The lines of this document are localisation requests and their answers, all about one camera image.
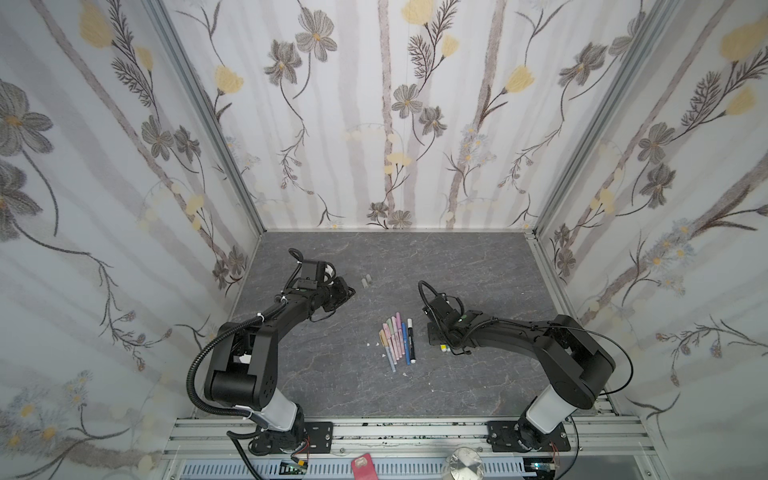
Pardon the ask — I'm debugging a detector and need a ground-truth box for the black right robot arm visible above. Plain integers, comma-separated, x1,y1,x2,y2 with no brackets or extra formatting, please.
417,280,616,453

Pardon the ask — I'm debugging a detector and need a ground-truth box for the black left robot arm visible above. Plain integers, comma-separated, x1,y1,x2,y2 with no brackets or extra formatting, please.
185,248,355,455

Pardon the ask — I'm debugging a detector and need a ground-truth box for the purple capped pink pen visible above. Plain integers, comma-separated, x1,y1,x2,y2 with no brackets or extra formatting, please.
393,312,404,359

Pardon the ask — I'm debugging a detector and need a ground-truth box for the green capped pink pen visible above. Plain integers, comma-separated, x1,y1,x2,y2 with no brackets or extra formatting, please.
385,318,398,363

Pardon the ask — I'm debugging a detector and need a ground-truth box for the light pink capped pen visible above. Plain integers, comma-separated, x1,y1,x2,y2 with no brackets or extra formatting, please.
382,323,396,369

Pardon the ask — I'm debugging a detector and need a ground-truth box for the shiny metal round object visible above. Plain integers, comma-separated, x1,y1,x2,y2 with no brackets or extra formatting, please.
441,447,485,480

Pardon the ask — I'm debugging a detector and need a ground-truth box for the pink object at front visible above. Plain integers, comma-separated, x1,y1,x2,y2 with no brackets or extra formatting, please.
350,453,379,480

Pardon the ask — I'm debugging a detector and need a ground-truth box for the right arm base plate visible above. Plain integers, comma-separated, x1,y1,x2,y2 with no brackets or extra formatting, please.
486,420,572,453

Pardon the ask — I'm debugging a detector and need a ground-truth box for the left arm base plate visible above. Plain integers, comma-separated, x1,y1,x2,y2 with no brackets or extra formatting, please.
248,421,334,456

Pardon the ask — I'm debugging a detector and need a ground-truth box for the aluminium front rail frame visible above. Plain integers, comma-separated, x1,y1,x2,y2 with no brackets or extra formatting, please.
161,415,669,479

